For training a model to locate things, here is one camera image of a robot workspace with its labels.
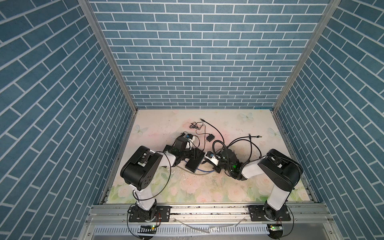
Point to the aluminium front rail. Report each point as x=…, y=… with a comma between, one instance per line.
x=298, y=213

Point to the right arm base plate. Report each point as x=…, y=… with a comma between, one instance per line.
x=260, y=213

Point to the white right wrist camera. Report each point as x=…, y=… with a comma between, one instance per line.
x=212, y=158

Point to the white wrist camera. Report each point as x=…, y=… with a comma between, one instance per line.
x=192, y=141
x=212, y=158

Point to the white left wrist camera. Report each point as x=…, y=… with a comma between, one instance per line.
x=192, y=141

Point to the black network switch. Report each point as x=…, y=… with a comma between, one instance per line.
x=195, y=157

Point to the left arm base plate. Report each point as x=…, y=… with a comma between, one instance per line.
x=138, y=215

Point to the black power adapter right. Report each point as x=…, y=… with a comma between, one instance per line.
x=210, y=137

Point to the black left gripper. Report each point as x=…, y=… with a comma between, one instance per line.
x=191, y=152

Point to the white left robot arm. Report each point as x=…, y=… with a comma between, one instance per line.
x=140, y=169

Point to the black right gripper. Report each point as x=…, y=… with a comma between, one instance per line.
x=221, y=157

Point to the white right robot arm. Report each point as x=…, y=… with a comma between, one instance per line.
x=284, y=172

